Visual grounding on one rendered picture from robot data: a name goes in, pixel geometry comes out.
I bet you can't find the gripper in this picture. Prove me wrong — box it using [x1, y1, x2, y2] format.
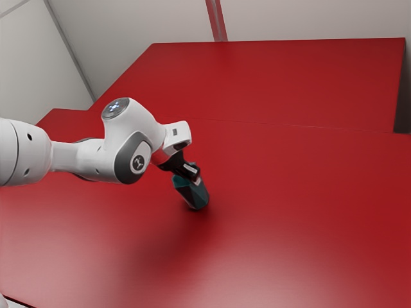
[157, 150, 202, 186]

